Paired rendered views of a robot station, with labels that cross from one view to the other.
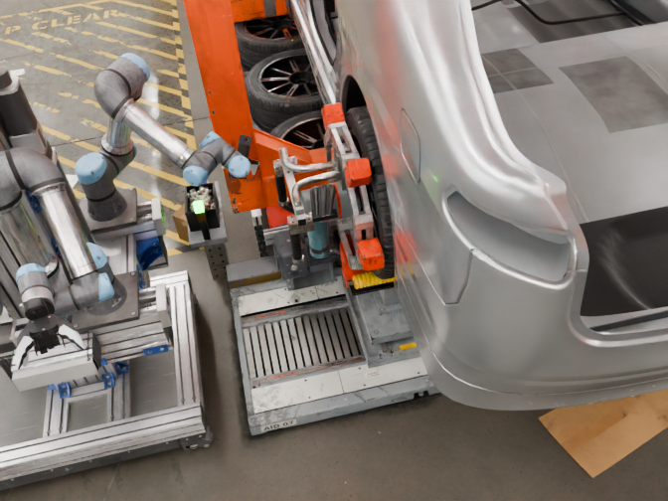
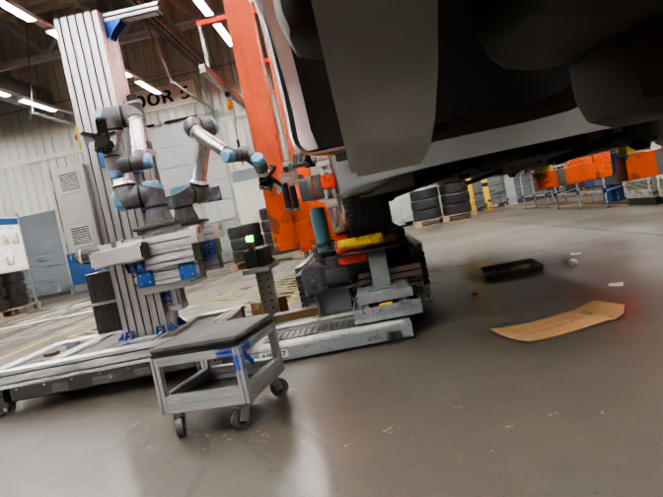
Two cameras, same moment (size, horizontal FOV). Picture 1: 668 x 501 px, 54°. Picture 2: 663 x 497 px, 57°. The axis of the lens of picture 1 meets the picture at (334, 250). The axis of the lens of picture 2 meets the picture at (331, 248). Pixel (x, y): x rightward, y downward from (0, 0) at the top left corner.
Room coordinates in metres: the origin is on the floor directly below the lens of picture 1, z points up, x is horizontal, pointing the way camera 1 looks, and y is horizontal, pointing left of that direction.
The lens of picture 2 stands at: (-1.42, -0.74, 0.68)
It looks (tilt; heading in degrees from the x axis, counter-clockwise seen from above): 3 degrees down; 12
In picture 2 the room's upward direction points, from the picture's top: 12 degrees counter-clockwise
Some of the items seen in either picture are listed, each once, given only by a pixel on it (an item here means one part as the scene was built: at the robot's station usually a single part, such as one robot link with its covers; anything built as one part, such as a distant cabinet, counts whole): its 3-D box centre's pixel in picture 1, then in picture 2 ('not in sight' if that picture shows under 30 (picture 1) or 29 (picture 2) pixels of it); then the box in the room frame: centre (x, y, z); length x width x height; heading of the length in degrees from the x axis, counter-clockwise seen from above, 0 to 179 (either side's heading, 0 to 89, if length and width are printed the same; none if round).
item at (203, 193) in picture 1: (202, 206); (257, 255); (2.38, 0.59, 0.51); 0.20 x 0.14 x 0.13; 5
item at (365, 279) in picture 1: (383, 275); (360, 241); (1.83, -0.19, 0.51); 0.29 x 0.06 x 0.06; 98
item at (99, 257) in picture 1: (86, 265); (152, 193); (1.56, 0.81, 0.98); 0.13 x 0.12 x 0.14; 113
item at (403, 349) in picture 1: (392, 311); (386, 304); (1.96, -0.24, 0.13); 0.50 x 0.36 x 0.10; 8
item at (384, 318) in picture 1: (392, 283); (379, 270); (1.96, -0.24, 0.32); 0.40 x 0.30 x 0.28; 8
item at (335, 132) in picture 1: (348, 198); (331, 184); (1.93, -0.07, 0.85); 0.54 x 0.07 x 0.54; 8
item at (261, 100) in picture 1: (302, 91); not in sight; (3.51, 0.09, 0.39); 0.66 x 0.66 x 0.24
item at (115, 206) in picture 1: (103, 199); (184, 214); (2.05, 0.88, 0.87); 0.15 x 0.15 x 0.10
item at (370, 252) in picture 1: (370, 254); (328, 181); (1.62, -0.12, 0.85); 0.09 x 0.08 x 0.07; 8
